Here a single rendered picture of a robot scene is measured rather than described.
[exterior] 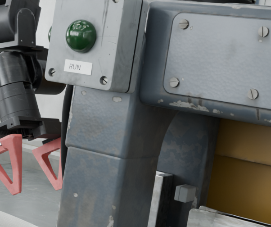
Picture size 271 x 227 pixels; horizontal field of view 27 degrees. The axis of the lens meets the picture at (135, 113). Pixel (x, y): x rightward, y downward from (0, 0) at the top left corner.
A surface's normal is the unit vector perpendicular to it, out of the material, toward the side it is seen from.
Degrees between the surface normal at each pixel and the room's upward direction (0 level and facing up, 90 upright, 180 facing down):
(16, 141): 81
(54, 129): 60
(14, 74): 67
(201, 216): 90
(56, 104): 90
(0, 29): 117
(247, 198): 90
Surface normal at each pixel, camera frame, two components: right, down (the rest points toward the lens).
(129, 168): 0.86, 0.16
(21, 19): 0.81, -0.04
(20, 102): 0.29, -0.29
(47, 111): -0.48, -0.03
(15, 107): -0.04, -0.21
